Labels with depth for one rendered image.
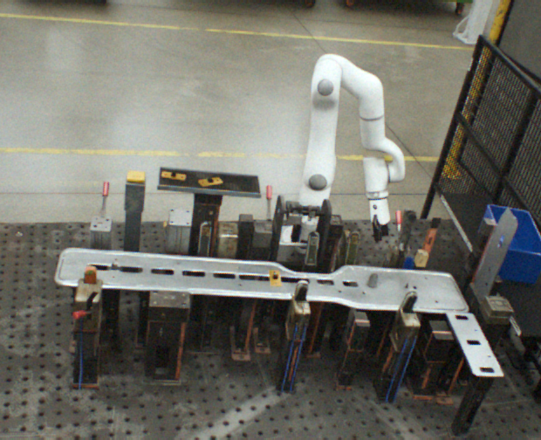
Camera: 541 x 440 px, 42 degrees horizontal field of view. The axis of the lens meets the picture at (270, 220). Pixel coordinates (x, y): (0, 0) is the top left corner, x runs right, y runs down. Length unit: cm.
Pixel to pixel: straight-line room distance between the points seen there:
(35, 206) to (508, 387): 294
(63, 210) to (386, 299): 253
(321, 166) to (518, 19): 273
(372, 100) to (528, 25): 257
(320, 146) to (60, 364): 120
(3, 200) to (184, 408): 254
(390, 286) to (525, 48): 284
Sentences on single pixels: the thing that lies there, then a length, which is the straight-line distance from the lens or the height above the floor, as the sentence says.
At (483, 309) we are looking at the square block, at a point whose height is 102.
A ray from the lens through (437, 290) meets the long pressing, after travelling 252.
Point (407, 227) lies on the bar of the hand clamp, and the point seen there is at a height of 115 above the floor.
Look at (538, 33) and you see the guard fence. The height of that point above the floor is 130.
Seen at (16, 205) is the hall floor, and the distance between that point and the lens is 448.
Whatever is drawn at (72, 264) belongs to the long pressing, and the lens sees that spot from 233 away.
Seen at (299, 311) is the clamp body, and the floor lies 104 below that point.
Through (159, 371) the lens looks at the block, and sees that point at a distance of 234.
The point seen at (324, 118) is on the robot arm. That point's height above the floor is 139.
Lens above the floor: 241
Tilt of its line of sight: 32 degrees down
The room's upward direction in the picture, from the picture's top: 11 degrees clockwise
